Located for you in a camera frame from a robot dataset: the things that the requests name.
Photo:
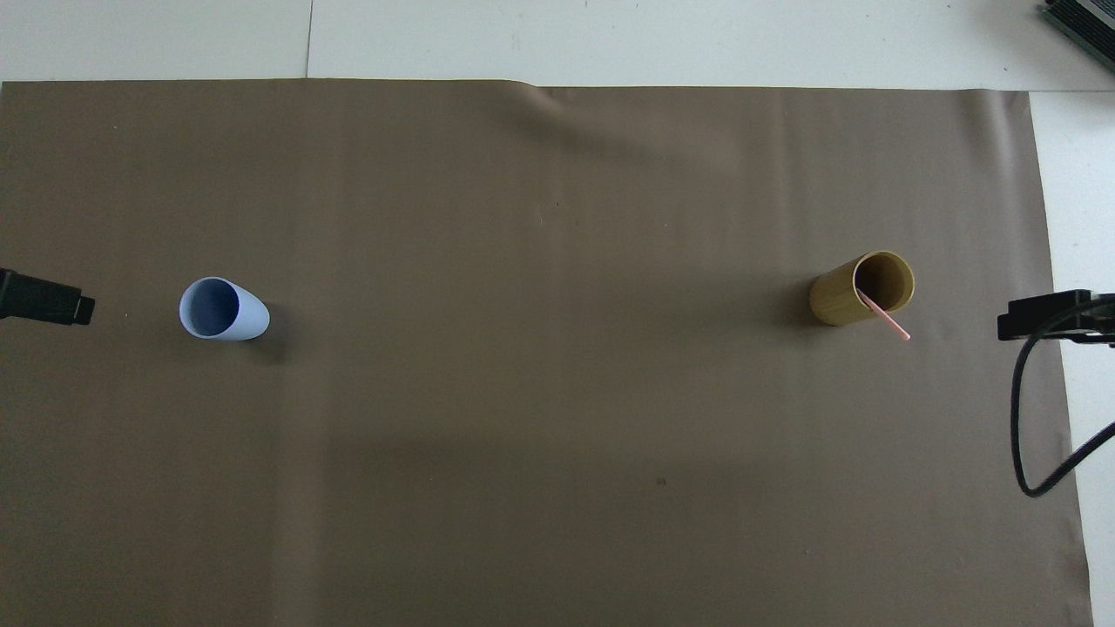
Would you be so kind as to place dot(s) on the bamboo cup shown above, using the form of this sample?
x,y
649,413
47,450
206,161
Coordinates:
x,y
832,300

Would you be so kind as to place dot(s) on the light blue cup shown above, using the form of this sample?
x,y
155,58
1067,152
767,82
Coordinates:
x,y
248,320

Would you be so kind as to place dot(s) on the pink chopstick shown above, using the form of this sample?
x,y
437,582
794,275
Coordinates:
x,y
890,325

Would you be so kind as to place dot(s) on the black stand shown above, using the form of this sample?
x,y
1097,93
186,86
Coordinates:
x,y
1084,19

